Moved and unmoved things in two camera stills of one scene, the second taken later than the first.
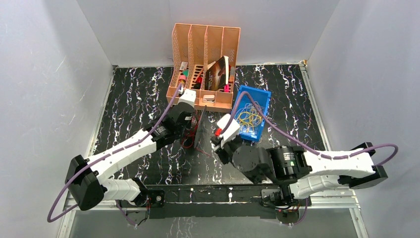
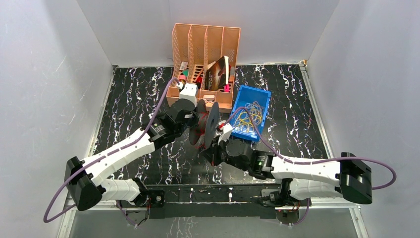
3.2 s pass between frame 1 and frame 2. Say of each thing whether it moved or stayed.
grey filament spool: moved
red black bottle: stayed
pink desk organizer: stayed
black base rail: stayed
